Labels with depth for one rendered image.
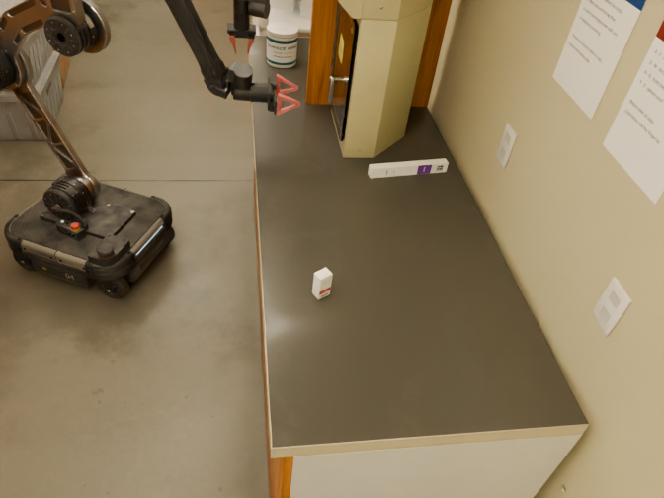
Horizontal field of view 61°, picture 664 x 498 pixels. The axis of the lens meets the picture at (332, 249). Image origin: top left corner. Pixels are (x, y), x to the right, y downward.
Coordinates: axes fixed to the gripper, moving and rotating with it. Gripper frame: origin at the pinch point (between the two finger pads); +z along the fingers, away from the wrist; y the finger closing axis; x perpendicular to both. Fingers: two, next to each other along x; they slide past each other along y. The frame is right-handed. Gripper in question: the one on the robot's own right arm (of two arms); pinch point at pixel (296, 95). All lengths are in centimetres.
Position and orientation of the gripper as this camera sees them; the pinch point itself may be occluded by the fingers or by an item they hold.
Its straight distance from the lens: 185.9
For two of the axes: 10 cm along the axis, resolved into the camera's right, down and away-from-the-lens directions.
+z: 9.8, 0.3, 1.9
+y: -1.1, -7.1, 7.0
